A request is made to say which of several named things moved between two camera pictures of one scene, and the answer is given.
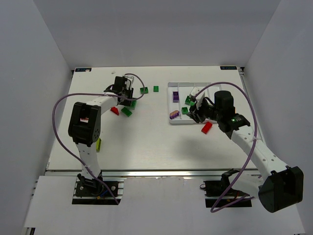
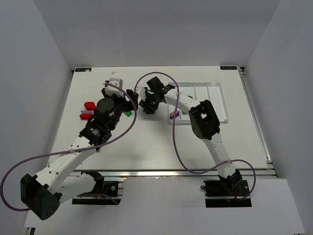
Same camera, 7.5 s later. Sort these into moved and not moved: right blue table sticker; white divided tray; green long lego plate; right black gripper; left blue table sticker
Moved: green long lego plate; right black gripper
Not moved: left blue table sticker; white divided tray; right blue table sticker
